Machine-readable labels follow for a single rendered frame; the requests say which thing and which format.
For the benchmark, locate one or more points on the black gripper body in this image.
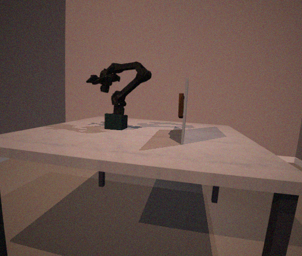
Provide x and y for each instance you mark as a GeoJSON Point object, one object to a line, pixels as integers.
{"type": "Point", "coordinates": [109, 78]}

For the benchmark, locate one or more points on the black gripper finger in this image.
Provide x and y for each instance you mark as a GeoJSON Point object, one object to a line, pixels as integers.
{"type": "Point", "coordinates": [102, 80]}
{"type": "Point", "coordinates": [91, 80]}

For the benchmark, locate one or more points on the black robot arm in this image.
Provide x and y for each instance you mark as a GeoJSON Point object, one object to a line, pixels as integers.
{"type": "Point", "coordinates": [118, 97]}

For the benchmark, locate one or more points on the brown wooden picture frame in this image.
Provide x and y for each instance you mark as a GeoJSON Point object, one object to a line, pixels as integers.
{"type": "Point", "coordinates": [181, 105]}

